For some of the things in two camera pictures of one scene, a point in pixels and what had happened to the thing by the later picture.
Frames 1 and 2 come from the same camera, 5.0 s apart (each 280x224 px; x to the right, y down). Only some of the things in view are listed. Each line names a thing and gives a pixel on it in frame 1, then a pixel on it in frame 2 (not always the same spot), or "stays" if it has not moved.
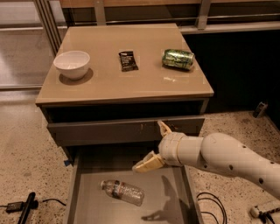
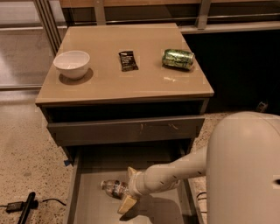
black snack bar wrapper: x=128 y=62 stays
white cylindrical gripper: x=170 y=149 → x=135 y=184
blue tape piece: x=66 y=162 stays
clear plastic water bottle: x=123 y=191 stays
